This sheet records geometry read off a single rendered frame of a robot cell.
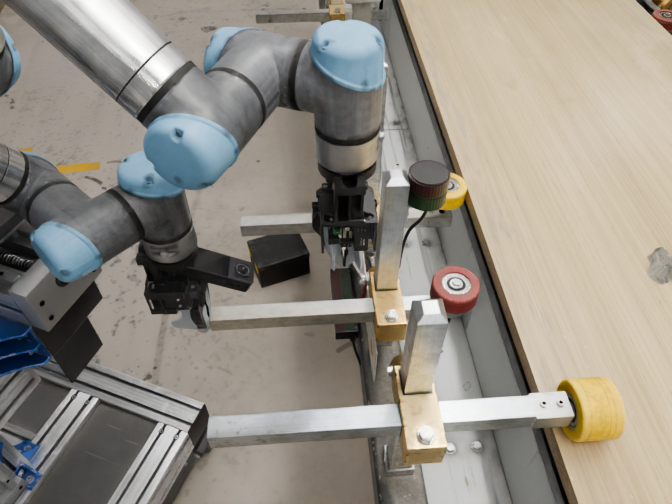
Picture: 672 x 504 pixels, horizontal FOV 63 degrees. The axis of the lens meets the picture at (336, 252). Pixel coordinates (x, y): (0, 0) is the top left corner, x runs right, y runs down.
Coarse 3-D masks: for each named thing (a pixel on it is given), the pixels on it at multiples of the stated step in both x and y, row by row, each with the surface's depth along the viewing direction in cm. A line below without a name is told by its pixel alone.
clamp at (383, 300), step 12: (372, 276) 97; (372, 288) 95; (384, 300) 93; (396, 300) 93; (384, 312) 91; (396, 312) 91; (384, 324) 90; (396, 324) 90; (384, 336) 92; (396, 336) 92
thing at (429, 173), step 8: (416, 168) 79; (424, 168) 79; (432, 168) 79; (440, 168) 79; (416, 176) 78; (424, 176) 78; (432, 176) 78; (440, 176) 78; (424, 184) 77; (432, 184) 76; (408, 208) 81; (424, 216) 84; (416, 224) 86; (408, 232) 87; (400, 264) 93
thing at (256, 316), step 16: (256, 304) 94; (272, 304) 94; (288, 304) 94; (304, 304) 94; (320, 304) 94; (336, 304) 94; (352, 304) 94; (368, 304) 94; (224, 320) 92; (240, 320) 92; (256, 320) 92; (272, 320) 93; (288, 320) 93; (304, 320) 93; (320, 320) 94; (336, 320) 94; (352, 320) 94; (368, 320) 95
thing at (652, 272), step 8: (656, 248) 97; (664, 248) 95; (648, 256) 95; (656, 256) 94; (664, 256) 95; (656, 264) 93; (664, 264) 94; (648, 272) 93; (656, 272) 92; (664, 272) 91; (656, 280) 92; (664, 280) 92
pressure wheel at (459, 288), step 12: (444, 276) 92; (456, 276) 92; (468, 276) 92; (432, 288) 91; (444, 288) 90; (456, 288) 90; (468, 288) 91; (444, 300) 89; (456, 300) 89; (468, 300) 89; (456, 312) 90
